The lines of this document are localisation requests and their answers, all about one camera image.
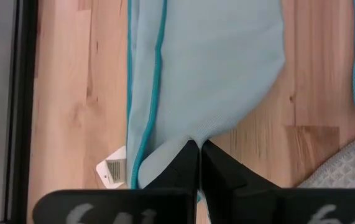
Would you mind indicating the pale blue teal-edged towel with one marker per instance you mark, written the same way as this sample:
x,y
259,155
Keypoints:
x,y
211,62

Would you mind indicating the grey waffle-weave towel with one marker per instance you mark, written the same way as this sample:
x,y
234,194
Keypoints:
x,y
345,168

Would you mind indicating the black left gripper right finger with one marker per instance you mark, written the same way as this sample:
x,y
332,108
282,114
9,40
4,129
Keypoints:
x,y
242,202

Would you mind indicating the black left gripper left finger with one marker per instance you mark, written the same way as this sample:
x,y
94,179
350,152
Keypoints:
x,y
171,205

